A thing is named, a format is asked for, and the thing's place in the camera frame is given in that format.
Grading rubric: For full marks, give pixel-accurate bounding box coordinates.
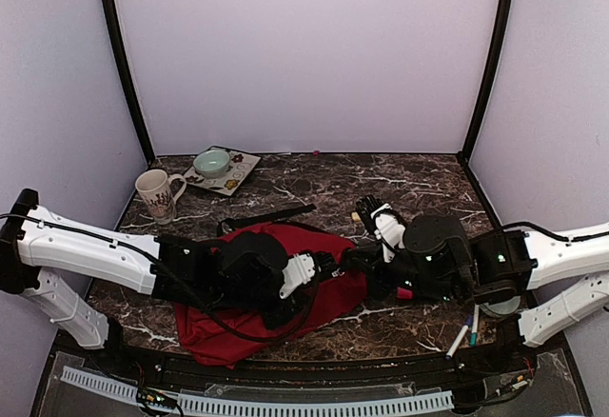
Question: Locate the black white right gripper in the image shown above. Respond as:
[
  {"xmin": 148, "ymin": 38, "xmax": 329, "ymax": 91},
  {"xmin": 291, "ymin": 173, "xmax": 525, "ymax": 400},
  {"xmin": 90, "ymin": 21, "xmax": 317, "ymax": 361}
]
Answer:
[{"xmin": 348, "ymin": 237, "xmax": 463, "ymax": 303}]

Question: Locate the red student backpack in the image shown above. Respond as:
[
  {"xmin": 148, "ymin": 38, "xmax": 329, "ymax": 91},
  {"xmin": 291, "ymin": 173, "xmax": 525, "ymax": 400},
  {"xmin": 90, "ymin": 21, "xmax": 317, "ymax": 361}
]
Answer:
[{"xmin": 174, "ymin": 205, "xmax": 367, "ymax": 367}]

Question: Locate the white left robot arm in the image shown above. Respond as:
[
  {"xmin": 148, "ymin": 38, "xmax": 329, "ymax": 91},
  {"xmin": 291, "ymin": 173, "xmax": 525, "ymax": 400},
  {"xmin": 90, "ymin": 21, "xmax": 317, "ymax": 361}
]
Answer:
[{"xmin": 1, "ymin": 189, "xmax": 340, "ymax": 375}]

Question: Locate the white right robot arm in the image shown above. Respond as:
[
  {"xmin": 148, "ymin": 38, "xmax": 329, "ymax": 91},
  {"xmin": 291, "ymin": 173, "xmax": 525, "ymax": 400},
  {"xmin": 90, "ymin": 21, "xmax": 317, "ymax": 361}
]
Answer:
[{"xmin": 341, "ymin": 196, "xmax": 608, "ymax": 373}]

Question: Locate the pink black highlighter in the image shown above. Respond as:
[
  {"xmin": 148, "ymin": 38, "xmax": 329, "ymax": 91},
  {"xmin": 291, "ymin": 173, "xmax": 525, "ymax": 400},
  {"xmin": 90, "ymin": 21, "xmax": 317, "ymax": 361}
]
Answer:
[{"xmin": 396, "ymin": 287, "xmax": 414, "ymax": 300}]

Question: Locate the white blue marker pen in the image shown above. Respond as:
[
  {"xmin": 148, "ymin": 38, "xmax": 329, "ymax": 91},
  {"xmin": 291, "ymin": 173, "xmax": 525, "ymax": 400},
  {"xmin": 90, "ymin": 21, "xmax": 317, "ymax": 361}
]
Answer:
[{"xmin": 445, "ymin": 325, "xmax": 469, "ymax": 360}]

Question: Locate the white teal marker pen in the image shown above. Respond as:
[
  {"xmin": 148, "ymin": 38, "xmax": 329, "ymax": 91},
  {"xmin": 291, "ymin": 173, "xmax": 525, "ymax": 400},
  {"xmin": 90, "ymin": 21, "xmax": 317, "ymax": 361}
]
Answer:
[{"xmin": 470, "ymin": 305, "xmax": 480, "ymax": 347}]

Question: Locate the round glass jar lid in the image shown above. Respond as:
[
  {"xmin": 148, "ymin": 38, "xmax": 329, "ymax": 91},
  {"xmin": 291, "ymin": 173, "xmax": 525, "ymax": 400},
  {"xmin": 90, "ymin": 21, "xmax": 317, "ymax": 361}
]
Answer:
[{"xmin": 475, "ymin": 296, "xmax": 521, "ymax": 319}]

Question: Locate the square floral ceramic plate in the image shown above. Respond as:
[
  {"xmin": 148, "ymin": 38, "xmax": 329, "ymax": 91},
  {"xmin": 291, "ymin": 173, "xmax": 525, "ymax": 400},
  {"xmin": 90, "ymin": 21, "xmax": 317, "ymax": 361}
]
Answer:
[{"xmin": 184, "ymin": 147, "xmax": 261, "ymax": 197}]

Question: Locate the light green ceramic bowl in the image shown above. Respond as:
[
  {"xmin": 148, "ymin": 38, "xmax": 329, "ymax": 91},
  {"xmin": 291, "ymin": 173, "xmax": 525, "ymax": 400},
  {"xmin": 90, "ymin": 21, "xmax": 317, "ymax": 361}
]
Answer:
[{"xmin": 193, "ymin": 149, "xmax": 230, "ymax": 178}]

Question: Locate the white mug with coral print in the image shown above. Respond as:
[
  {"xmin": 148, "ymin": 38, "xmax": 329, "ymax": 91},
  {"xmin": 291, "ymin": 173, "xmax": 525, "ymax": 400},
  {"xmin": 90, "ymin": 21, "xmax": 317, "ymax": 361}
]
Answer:
[{"xmin": 134, "ymin": 169, "xmax": 187, "ymax": 226}]

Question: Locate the grey slotted cable duct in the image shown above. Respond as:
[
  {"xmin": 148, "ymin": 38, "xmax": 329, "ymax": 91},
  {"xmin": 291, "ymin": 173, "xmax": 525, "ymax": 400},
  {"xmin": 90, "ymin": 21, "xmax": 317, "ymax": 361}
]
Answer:
[{"xmin": 60, "ymin": 367, "xmax": 455, "ymax": 416}]

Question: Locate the black front frame rail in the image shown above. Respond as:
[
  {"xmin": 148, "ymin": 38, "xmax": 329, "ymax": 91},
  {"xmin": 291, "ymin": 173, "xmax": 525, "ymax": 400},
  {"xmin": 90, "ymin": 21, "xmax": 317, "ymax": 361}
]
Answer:
[{"xmin": 29, "ymin": 330, "xmax": 592, "ymax": 416}]

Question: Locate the black right frame post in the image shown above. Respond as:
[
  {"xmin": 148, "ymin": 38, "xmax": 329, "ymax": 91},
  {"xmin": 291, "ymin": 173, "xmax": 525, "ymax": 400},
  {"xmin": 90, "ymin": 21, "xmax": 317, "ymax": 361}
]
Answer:
[{"xmin": 457, "ymin": 0, "xmax": 512, "ymax": 166}]

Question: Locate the black frame post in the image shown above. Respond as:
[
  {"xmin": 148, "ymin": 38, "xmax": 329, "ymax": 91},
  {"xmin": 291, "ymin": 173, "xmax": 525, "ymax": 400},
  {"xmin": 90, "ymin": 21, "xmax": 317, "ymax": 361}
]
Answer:
[
  {"xmin": 457, "ymin": 0, "xmax": 512, "ymax": 166},
  {"xmin": 101, "ymin": 0, "xmax": 156, "ymax": 164}
]

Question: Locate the black left frame post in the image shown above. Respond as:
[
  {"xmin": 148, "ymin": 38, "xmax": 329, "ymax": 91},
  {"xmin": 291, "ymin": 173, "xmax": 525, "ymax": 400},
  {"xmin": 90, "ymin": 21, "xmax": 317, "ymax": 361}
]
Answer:
[{"xmin": 101, "ymin": 0, "xmax": 156, "ymax": 164}]

